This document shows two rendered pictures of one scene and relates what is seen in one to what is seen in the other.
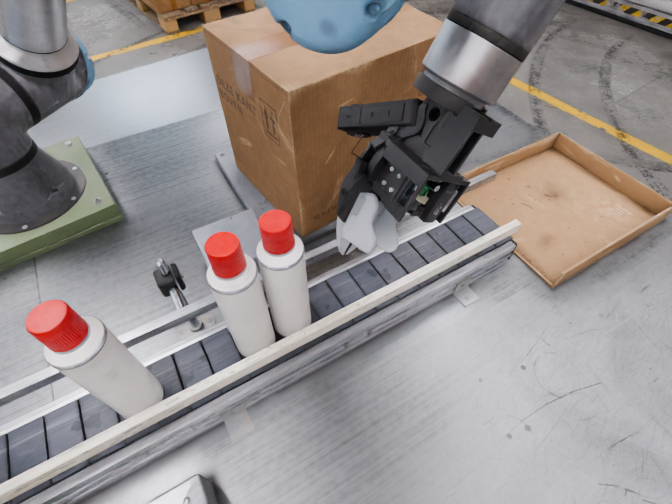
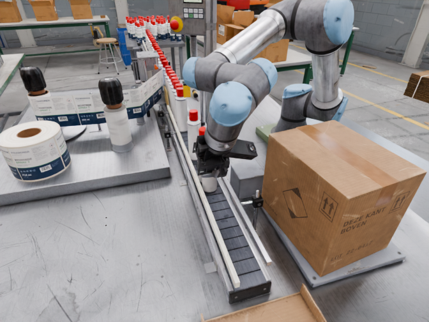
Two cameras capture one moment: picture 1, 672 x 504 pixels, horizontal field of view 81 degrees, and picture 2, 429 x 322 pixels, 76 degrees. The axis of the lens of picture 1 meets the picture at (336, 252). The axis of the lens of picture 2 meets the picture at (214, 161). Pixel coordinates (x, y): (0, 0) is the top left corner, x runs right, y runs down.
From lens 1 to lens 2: 0.81 m
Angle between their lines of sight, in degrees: 72
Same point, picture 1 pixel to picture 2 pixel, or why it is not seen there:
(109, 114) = not seen: hidden behind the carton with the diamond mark
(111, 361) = (189, 130)
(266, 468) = (167, 187)
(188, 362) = not seen: hidden behind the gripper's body
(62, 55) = (322, 103)
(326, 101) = (278, 153)
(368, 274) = (225, 214)
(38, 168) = (290, 126)
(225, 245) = (202, 129)
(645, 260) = not seen: outside the picture
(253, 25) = (335, 130)
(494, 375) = (164, 262)
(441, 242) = (239, 250)
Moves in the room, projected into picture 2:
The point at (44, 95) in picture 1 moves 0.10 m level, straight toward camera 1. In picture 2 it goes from (311, 110) to (292, 115)
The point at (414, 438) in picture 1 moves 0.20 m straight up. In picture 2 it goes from (155, 225) to (147, 174)
